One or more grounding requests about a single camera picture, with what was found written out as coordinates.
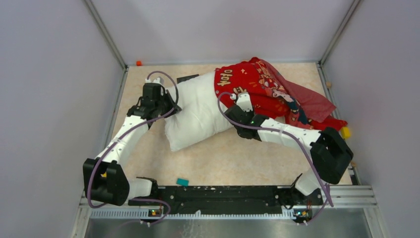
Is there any white pillow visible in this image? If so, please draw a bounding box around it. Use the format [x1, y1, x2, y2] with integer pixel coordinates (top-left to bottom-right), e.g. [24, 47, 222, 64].
[165, 71, 233, 152]

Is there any red patterned pillowcase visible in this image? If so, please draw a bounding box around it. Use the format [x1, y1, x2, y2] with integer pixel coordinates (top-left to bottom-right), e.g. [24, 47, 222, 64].
[214, 57, 348, 131]

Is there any aluminium front rail frame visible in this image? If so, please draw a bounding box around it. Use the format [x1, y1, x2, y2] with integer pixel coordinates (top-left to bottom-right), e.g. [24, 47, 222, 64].
[71, 185, 389, 238]

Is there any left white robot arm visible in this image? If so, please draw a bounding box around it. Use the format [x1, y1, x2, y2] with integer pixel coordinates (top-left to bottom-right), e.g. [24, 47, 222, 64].
[82, 79, 181, 208]

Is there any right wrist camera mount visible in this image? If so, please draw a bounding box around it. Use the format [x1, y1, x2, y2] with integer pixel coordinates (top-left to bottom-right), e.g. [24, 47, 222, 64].
[230, 92, 254, 113]

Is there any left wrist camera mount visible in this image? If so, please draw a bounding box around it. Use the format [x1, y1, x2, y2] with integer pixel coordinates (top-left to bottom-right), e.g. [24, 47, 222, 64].
[145, 76, 164, 86]

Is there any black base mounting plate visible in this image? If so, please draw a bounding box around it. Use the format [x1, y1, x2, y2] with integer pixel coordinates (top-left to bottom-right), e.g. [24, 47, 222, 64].
[128, 185, 323, 215]

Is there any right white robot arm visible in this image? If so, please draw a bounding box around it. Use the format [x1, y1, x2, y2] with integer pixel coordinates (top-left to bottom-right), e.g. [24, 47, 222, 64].
[223, 105, 354, 204]

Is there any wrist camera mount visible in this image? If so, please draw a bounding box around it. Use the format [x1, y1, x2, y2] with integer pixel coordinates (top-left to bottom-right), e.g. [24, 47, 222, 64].
[230, 92, 254, 113]
[145, 76, 164, 86]

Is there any yellow small block right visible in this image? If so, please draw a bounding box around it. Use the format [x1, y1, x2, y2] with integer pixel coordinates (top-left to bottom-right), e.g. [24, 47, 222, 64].
[340, 126, 352, 139]

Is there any teal small block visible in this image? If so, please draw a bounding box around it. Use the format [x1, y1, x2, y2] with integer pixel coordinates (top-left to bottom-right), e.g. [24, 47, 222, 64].
[176, 178, 189, 186]

